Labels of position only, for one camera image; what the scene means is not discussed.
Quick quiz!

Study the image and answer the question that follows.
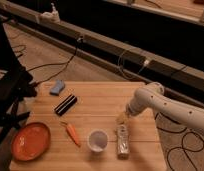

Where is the clear plastic bottle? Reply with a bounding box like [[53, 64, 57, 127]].
[[117, 124, 130, 159]]

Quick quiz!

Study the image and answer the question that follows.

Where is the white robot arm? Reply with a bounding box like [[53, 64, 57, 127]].
[[117, 82, 204, 136]]

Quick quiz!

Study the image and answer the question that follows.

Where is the black tripod stand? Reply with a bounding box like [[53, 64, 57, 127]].
[[0, 19, 37, 144]]

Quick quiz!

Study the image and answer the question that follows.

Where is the white plastic cup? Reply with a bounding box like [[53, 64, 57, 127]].
[[87, 130, 108, 153]]

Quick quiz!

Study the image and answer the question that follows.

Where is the orange toy carrot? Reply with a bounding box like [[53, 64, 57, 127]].
[[62, 122, 81, 147]]

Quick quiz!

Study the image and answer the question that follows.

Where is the black rectangular box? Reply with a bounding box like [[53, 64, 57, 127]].
[[54, 94, 77, 116]]

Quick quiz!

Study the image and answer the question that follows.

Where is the blue sponge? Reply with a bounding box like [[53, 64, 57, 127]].
[[50, 80, 65, 96]]

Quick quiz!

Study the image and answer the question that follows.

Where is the orange plate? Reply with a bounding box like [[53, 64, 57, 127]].
[[11, 122, 51, 161]]

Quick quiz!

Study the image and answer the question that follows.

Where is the long metal rail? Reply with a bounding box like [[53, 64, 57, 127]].
[[0, 0, 204, 108]]

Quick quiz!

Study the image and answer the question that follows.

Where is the black cable on carpet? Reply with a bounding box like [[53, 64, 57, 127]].
[[154, 113, 204, 171]]

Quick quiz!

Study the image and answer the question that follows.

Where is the black floor cable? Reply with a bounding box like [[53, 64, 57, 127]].
[[26, 36, 84, 86]]

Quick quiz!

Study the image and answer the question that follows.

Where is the white object on rail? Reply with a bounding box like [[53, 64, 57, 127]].
[[40, 4, 60, 23]]

